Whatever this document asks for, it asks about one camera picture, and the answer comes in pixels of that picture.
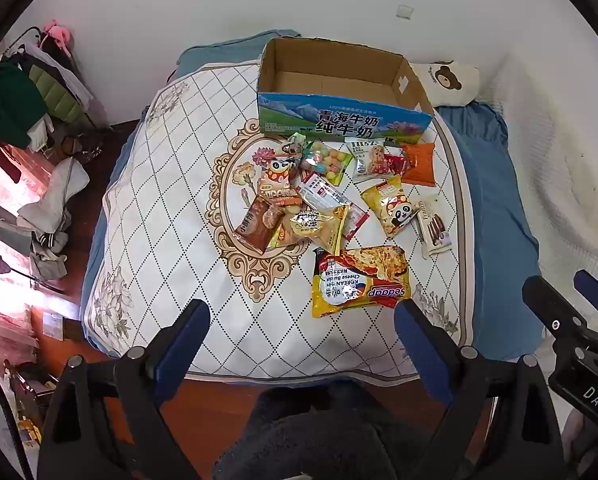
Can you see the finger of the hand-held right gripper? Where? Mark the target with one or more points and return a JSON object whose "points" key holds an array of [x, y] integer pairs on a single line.
{"points": [[596, 292], [546, 302]]}

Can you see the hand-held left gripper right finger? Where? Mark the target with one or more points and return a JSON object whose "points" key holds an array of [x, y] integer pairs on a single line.
{"points": [[421, 347]]}

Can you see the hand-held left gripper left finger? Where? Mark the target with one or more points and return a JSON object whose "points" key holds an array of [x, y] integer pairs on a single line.
{"points": [[181, 347]]}

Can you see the white chocolate wafer packet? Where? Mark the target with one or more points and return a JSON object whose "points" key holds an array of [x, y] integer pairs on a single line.
{"points": [[431, 225]]}

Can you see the white red label packet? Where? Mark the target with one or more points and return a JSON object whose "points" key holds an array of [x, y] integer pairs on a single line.
{"points": [[324, 191]]}

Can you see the cardboard milk box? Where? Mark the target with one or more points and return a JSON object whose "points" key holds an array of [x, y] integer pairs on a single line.
{"points": [[329, 122]]}

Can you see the yellow red instant noodle packet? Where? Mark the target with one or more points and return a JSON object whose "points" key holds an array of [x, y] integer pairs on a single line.
{"points": [[359, 285]]}

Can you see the blue bed sheet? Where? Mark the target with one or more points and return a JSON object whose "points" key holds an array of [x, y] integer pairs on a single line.
{"points": [[489, 200]]}

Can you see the person's dark fleece clothing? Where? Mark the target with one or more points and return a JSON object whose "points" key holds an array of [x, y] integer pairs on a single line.
{"points": [[329, 435]]}

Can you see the small cardboard carton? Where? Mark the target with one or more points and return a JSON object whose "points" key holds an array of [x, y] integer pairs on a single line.
{"points": [[53, 326]]}

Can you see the white quilted mattress pad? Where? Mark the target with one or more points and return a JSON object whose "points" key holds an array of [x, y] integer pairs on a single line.
{"points": [[169, 210]]}

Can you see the brown snack packet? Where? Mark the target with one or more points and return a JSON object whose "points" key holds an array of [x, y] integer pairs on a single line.
{"points": [[259, 225]]}

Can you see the yellow panda snack packet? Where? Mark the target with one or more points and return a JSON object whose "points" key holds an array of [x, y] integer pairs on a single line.
{"points": [[389, 205]]}

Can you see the yellow crisps packet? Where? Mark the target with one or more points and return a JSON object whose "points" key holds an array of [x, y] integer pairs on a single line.
{"points": [[314, 227]]}

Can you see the grey striped garment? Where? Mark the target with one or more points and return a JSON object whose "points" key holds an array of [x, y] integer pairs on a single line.
{"points": [[49, 255]]}

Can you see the orange snack packet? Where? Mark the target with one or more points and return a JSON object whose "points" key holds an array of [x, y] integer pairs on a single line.
{"points": [[419, 165]]}

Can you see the small red snack packet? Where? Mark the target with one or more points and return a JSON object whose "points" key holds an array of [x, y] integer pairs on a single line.
{"points": [[395, 164]]}

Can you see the red white panda snack bag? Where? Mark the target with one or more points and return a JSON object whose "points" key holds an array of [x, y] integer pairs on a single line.
{"points": [[279, 180]]}

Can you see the white oat cookie packet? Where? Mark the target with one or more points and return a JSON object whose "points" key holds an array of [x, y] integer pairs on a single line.
{"points": [[369, 160]]}

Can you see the white garment pile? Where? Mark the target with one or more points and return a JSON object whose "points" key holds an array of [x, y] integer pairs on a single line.
{"points": [[54, 195]]}

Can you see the colourful candy ball packet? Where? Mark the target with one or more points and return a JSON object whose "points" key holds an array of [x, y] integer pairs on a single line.
{"points": [[324, 160]]}

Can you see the small green snack packet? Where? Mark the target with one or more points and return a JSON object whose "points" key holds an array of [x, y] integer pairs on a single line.
{"points": [[295, 141]]}

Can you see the white bear print pillow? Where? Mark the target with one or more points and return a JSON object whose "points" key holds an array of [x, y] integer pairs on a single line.
{"points": [[449, 80]]}

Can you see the olive puffer jacket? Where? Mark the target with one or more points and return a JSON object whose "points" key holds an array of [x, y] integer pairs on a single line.
{"points": [[59, 95]]}

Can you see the dark green jacket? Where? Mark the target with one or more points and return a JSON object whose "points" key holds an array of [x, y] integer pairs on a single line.
{"points": [[9, 100]]}

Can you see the pink plush toy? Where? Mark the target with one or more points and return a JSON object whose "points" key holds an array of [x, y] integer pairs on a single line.
{"points": [[58, 34]]}

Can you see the white wall switch plate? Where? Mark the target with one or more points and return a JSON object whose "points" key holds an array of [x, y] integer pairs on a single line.
{"points": [[405, 11]]}

